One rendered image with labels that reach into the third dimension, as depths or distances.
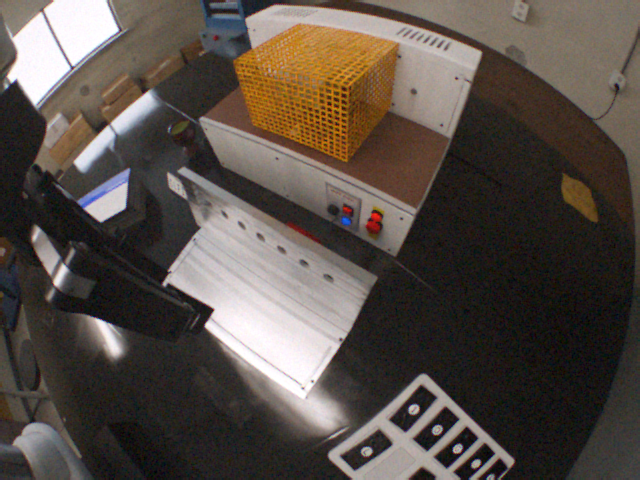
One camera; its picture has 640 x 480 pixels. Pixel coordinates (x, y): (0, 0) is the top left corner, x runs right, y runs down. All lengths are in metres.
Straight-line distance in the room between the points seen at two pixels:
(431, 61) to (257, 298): 0.59
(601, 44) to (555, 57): 0.38
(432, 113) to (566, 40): 1.41
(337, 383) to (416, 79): 0.63
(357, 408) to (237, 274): 0.39
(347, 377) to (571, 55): 1.89
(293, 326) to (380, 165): 0.36
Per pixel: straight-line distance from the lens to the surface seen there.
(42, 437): 0.78
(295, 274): 0.53
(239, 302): 0.62
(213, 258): 0.68
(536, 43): 1.89
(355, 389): 0.60
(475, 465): 0.72
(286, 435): 0.63
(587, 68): 1.91
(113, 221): 0.92
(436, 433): 0.63
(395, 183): 0.50
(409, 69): 0.57
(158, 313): 0.15
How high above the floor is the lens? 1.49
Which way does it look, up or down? 65 degrees down
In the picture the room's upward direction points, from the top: 8 degrees counter-clockwise
